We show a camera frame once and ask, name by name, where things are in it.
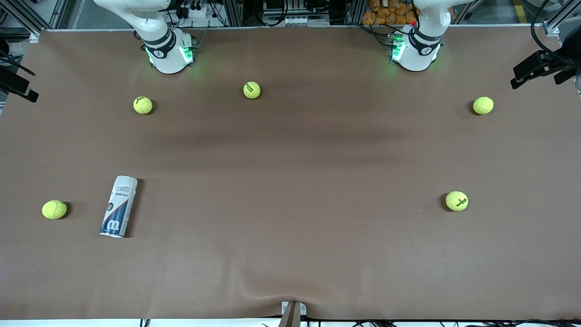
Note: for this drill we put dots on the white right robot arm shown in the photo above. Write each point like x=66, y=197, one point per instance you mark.
x=165, y=56

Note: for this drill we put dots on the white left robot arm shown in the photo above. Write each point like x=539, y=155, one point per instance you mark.
x=417, y=52

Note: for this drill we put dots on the white blue tennis ball can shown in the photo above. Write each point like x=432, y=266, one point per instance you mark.
x=119, y=206

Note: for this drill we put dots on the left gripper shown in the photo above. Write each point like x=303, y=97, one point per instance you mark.
x=566, y=58

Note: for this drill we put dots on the white power strip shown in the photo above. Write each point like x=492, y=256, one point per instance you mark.
x=196, y=11

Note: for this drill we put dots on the white electronics box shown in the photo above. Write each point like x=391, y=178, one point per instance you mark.
x=295, y=20

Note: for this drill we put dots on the brown table mat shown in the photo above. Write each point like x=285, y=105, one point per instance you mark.
x=290, y=236

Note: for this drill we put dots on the yellow-green tennis ball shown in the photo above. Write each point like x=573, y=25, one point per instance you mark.
x=54, y=210
x=456, y=201
x=483, y=105
x=252, y=90
x=143, y=105

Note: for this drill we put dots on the orange lumpy objects pile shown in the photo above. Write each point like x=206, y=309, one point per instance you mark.
x=388, y=12

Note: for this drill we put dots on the grey pole with metal bracket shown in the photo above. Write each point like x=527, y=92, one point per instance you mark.
x=290, y=315

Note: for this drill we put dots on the aluminium frame post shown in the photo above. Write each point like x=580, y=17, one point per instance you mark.
x=233, y=12
x=354, y=11

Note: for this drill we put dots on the aluminium frame beam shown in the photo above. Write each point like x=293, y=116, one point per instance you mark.
x=27, y=18
x=552, y=28

